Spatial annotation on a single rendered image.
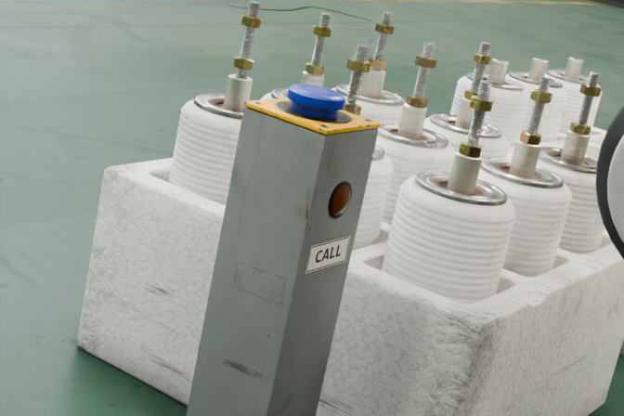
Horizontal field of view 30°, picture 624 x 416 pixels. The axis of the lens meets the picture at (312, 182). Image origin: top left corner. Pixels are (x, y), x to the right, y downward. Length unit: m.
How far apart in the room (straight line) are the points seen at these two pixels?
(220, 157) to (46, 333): 0.26
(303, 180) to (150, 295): 0.32
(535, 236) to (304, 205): 0.31
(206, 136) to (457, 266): 0.26
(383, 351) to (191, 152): 0.26
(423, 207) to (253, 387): 0.20
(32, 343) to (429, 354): 0.41
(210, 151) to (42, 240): 0.41
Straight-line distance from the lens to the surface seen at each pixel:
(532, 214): 1.01
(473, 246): 0.91
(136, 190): 1.04
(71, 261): 1.34
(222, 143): 1.02
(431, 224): 0.91
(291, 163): 0.78
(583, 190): 1.12
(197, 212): 1.00
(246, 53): 1.05
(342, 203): 0.80
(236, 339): 0.83
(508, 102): 1.50
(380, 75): 1.24
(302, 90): 0.79
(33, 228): 1.42
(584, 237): 1.14
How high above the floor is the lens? 0.48
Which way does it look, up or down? 15 degrees down
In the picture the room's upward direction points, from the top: 12 degrees clockwise
